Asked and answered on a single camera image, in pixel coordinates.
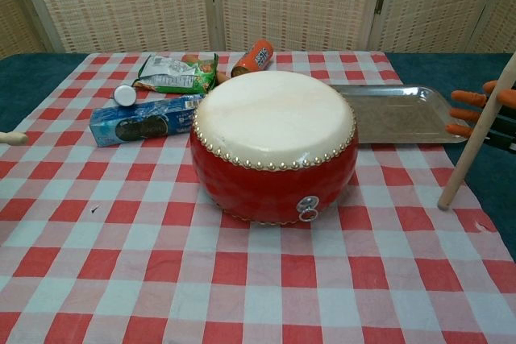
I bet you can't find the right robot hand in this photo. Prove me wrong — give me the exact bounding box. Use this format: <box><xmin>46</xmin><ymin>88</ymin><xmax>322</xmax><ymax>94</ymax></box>
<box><xmin>446</xmin><ymin>80</ymin><xmax>516</xmax><ymax>152</ymax></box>

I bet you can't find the wooden drumstick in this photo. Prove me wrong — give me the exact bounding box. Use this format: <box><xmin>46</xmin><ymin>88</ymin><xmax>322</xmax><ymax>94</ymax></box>
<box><xmin>438</xmin><ymin>53</ymin><xmax>516</xmax><ymax>211</ymax></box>
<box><xmin>0</xmin><ymin>131</ymin><xmax>30</xmax><ymax>147</ymax></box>

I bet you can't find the red drum with white skin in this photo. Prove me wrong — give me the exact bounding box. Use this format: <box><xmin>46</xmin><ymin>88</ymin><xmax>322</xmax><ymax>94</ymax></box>
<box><xmin>189</xmin><ymin>70</ymin><xmax>360</xmax><ymax>227</ymax></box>

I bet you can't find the red white checkered tablecloth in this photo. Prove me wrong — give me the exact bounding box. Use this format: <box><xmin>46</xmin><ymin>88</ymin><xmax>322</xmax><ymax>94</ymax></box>
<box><xmin>0</xmin><ymin>50</ymin><xmax>516</xmax><ymax>344</ymax></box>

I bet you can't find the rectangular metal tray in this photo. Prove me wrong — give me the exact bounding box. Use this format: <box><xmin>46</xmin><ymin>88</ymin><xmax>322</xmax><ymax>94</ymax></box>
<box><xmin>328</xmin><ymin>84</ymin><xmax>472</xmax><ymax>146</ymax></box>

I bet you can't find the blue cookie box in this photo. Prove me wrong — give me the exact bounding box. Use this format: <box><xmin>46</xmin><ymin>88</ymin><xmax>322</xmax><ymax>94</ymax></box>
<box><xmin>89</xmin><ymin>93</ymin><xmax>207</xmax><ymax>148</ymax></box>

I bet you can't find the green white snack packet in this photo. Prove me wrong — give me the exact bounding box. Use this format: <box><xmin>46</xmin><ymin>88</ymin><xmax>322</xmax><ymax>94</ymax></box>
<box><xmin>132</xmin><ymin>52</ymin><xmax>220</xmax><ymax>95</ymax></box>

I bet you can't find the orange drink can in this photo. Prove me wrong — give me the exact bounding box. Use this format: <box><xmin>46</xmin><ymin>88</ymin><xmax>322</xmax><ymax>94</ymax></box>
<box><xmin>231</xmin><ymin>39</ymin><xmax>275</xmax><ymax>78</ymax></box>

